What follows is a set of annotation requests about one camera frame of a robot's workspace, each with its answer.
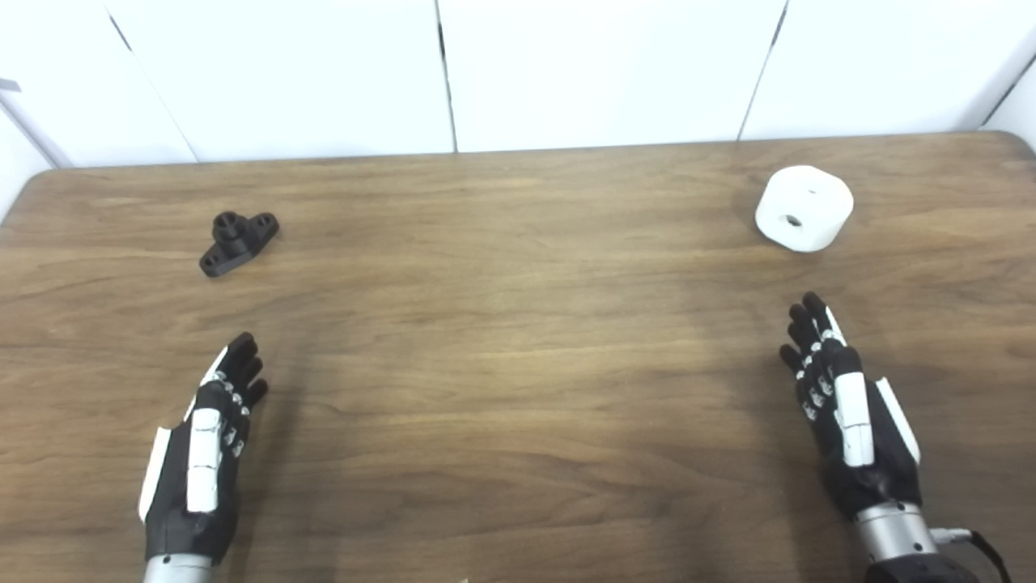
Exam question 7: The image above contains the round white piece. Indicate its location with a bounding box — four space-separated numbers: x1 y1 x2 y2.
755 165 855 253

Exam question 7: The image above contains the thick black right wrist cable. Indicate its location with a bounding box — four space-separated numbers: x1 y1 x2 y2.
929 528 1013 583

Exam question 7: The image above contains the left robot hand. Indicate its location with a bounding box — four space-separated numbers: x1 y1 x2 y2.
138 332 270 565

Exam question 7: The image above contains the black flanged holder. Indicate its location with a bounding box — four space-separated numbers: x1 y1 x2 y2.
199 211 281 279

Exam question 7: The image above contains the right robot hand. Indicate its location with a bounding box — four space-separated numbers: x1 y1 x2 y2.
779 291 923 520

